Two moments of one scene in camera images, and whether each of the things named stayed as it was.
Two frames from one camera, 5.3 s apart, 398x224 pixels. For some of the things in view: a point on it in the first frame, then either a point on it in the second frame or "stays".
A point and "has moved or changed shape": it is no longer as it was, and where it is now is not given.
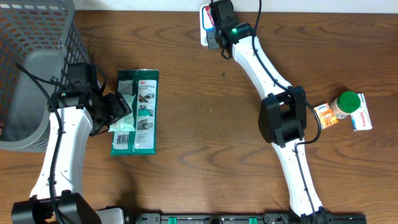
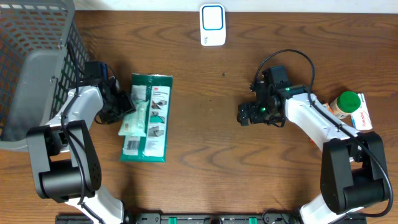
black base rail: (265, 218) stays
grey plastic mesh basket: (43, 37) stays
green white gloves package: (142, 140) has moved or changed shape
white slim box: (360, 119) stays
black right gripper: (213, 41) -> (255, 116)
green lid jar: (346, 102) stays
